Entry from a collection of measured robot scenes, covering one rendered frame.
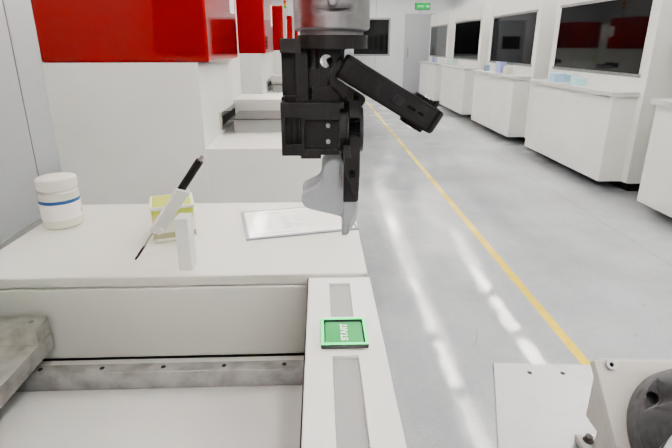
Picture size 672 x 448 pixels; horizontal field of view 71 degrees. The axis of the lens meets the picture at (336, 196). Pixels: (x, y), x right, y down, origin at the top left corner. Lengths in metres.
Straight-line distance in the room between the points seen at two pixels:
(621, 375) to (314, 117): 0.46
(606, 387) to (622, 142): 4.44
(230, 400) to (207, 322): 0.13
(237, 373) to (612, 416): 0.48
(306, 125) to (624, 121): 4.61
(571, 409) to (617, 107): 4.28
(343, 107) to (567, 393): 0.54
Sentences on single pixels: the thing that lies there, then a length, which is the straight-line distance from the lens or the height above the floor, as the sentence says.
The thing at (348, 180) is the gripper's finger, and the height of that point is 1.17.
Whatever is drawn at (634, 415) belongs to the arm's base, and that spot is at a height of 0.92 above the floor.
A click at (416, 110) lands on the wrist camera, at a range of 0.47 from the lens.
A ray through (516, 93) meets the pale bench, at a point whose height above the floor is 0.67.
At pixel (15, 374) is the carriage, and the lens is 0.80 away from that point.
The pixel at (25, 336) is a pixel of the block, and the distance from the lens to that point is 0.84.
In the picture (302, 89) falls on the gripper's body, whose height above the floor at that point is 1.26.
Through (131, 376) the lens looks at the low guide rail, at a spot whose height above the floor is 0.84.
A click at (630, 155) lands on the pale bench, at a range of 5.02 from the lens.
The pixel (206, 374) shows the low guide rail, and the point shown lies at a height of 0.84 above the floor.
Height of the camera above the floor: 1.30
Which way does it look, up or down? 18 degrees down
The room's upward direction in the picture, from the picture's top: straight up
